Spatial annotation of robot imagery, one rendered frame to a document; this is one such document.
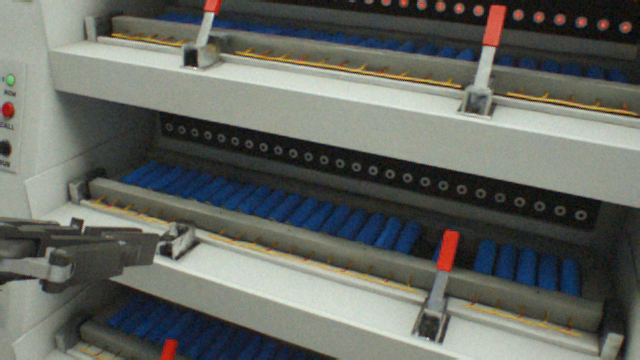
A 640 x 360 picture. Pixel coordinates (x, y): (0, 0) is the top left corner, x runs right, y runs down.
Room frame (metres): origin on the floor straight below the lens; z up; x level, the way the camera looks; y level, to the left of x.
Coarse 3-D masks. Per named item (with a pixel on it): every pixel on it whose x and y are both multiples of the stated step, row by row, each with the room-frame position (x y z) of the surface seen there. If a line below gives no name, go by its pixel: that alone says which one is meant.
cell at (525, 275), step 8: (520, 256) 0.53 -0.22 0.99; (528, 256) 0.53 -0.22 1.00; (536, 256) 0.53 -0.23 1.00; (520, 264) 0.52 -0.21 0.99; (528, 264) 0.51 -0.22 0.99; (536, 264) 0.52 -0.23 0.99; (520, 272) 0.50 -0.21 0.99; (528, 272) 0.50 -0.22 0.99; (520, 280) 0.49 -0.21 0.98; (528, 280) 0.49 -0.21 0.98
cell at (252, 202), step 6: (264, 186) 0.64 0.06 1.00; (258, 192) 0.63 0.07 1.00; (264, 192) 0.63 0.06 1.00; (270, 192) 0.64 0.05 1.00; (252, 198) 0.61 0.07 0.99; (258, 198) 0.62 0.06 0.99; (264, 198) 0.62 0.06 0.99; (240, 204) 0.60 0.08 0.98; (246, 204) 0.60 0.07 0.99; (252, 204) 0.60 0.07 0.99; (258, 204) 0.61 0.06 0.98; (240, 210) 0.59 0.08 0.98; (246, 210) 0.59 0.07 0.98; (252, 210) 0.60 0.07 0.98
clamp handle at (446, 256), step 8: (448, 232) 0.45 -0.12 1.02; (456, 232) 0.45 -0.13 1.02; (448, 240) 0.45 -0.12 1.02; (456, 240) 0.45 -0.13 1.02; (448, 248) 0.45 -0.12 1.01; (440, 256) 0.45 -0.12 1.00; (448, 256) 0.45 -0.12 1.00; (440, 264) 0.45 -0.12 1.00; (448, 264) 0.45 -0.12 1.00; (440, 272) 0.45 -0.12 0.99; (440, 280) 0.44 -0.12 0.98; (440, 288) 0.44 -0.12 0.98; (432, 296) 0.44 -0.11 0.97; (440, 296) 0.44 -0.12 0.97; (432, 304) 0.44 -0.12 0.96; (440, 304) 0.44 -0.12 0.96
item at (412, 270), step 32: (96, 192) 0.62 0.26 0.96; (128, 192) 0.60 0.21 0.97; (224, 224) 0.56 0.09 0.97; (256, 224) 0.55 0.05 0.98; (320, 256) 0.53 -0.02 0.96; (352, 256) 0.51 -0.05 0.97; (384, 256) 0.51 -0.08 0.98; (416, 256) 0.51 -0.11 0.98; (448, 288) 0.49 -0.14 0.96; (480, 288) 0.47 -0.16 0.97; (512, 288) 0.47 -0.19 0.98; (544, 288) 0.47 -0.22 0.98; (544, 320) 0.45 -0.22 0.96; (576, 320) 0.45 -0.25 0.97
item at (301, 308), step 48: (192, 144) 0.70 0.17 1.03; (48, 192) 0.59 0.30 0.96; (384, 192) 0.61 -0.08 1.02; (240, 240) 0.56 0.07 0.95; (432, 240) 0.58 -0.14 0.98; (576, 240) 0.54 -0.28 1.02; (624, 240) 0.52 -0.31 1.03; (144, 288) 0.53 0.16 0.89; (192, 288) 0.51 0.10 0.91; (240, 288) 0.48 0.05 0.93; (288, 288) 0.49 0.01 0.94; (336, 288) 0.49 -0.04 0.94; (624, 288) 0.47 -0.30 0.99; (288, 336) 0.48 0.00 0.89; (336, 336) 0.45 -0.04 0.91; (384, 336) 0.43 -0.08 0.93; (480, 336) 0.44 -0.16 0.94; (576, 336) 0.44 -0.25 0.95; (624, 336) 0.43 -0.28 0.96
